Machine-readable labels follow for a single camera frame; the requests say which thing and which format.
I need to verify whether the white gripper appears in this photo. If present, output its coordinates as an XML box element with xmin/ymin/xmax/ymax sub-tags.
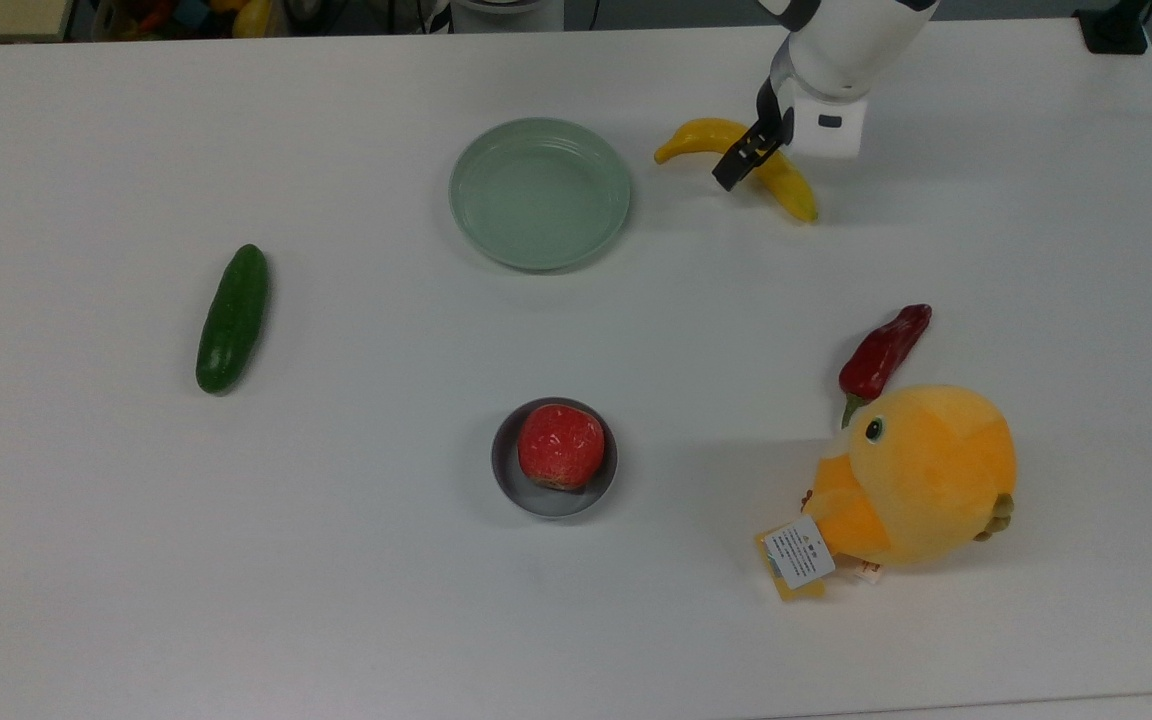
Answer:
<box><xmin>713</xmin><ymin>78</ymin><xmax>869</xmax><ymax>192</ymax></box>

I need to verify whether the yellow banana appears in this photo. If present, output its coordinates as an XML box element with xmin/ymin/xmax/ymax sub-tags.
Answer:
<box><xmin>653</xmin><ymin>117</ymin><xmax>820</xmax><ymax>224</ymax></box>

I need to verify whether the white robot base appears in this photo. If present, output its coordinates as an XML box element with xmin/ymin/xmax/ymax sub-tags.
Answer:
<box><xmin>449</xmin><ymin>0</ymin><xmax>566</xmax><ymax>33</ymax></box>

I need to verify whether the pale green plastic plate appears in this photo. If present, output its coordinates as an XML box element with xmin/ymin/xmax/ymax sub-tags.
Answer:
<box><xmin>448</xmin><ymin>117</ymin><xmax>633</xmax><ymax>272</ymax></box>

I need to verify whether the red chili pepper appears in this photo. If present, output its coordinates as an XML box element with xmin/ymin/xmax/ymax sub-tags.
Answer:
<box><xmin>838</xmin><ymin>303</ymin><xmax>934</xmax><ymax>429</ymax></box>

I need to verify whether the red apple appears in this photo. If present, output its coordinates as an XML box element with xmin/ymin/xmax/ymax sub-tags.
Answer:
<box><xmin>517</xmin><ymin>403</ymin><xmax>606</xmax><ymax>492</ymax></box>

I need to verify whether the orange plush dinosaur toy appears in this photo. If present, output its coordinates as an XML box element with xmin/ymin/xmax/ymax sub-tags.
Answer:
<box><xmin>755</xmin><ymin>384</ymin><xmax>1019</xmax><ymax>603</ymax></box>

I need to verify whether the small steel bowl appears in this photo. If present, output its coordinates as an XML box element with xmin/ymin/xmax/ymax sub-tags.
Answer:
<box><xmin>491</xmin><ymin>397</ymin><xmax>620</xmax><ymax>519</ymax></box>

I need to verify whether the black stand base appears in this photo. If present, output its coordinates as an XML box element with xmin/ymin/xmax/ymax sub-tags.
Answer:
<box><xmin>1074</xmin><ymin>0</ymin><xmax>1152</xmax><ymax>56</ymax></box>

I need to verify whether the green cucumber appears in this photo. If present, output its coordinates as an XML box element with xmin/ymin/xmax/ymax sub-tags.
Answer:
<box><xmin>195</xmin><ymin>243</ymin><xmax>270</xmax><ymax>395</ymax></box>

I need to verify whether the bin of toy fruit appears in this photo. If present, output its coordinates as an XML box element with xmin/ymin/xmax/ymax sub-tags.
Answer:
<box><xmin>86</xmin><ymin>0</ymin><xmax>292</xmax><ymax>41</ymax></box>

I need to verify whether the wooden board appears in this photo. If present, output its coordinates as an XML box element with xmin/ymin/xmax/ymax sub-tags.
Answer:
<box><xmin>0</xmin><ymin>0</ymin><xmax>75</xmax><ymax>43</ymax></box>

